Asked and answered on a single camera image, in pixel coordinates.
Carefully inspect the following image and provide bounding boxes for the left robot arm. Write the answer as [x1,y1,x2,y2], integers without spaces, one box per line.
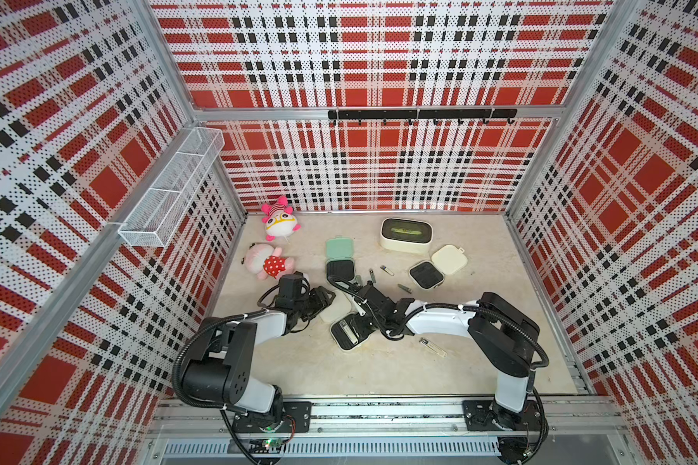
[172,272,335,422]

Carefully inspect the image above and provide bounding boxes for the cream tissue box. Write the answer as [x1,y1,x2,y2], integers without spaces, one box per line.
[379,218,434,255]

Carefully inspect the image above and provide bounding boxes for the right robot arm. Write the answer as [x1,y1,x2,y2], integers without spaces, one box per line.
[331,284,550,416]

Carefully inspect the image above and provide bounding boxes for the green nail clipper case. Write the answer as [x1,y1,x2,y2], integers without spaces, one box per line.
[326,238,356,286]

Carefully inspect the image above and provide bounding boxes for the white wire mesh basket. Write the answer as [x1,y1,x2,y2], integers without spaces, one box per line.
[118,127,224,248]

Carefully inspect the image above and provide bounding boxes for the large cream nail clipper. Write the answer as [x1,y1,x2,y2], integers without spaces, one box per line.
[331,325,346,347]

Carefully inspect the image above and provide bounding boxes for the large clipper near front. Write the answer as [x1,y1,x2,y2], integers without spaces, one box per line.
[419,338,447,358]

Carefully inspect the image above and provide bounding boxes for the black wall hook rail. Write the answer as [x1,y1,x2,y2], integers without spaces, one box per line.
[328,108,519,122]

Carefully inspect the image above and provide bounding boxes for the cream case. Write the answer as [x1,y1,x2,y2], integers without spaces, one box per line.
[318,293,376,352]
[408,244,468,290]

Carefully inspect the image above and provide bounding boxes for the pink owl plush toy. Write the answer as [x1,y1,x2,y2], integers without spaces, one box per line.
[261,196,302,242]

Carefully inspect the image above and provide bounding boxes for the small silver clipper far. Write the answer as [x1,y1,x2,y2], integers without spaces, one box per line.
[380,265,395,276]

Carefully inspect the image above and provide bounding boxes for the pink doll red dress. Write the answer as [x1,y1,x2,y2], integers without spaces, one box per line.
[242,243,297,280]

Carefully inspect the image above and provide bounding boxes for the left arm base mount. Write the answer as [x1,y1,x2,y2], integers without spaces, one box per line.
[233,401,313,434]

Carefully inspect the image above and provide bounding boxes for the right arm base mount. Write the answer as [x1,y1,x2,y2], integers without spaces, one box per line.
[463,399,545,433]

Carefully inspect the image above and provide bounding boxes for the aluminium front rail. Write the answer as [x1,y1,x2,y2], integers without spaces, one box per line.
[144,396,629,460]

